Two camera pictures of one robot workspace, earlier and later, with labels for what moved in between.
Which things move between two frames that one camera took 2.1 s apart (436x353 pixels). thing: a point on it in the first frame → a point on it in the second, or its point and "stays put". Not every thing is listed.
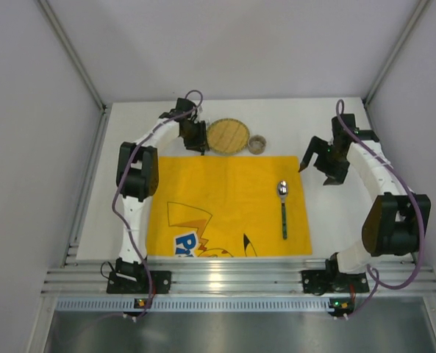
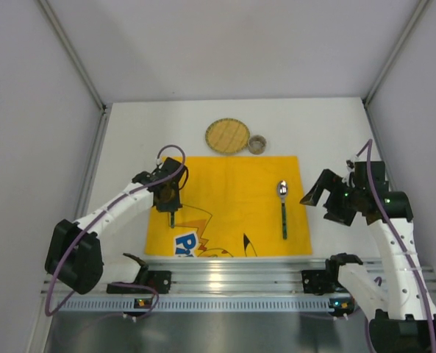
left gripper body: x=196 y=139 → x=170 y=207
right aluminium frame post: x=419 y=10 stays put
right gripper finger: x=317 y=145 → x=328 y=181
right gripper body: x=326 y=162 → x=335 y=198
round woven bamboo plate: x=228 y=136 stays put
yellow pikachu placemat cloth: x=227 y=206 stays put
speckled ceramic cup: x=256 y=144 stays put
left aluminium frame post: x=72 y=52 stays put
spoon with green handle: x=283 y=188 stays put
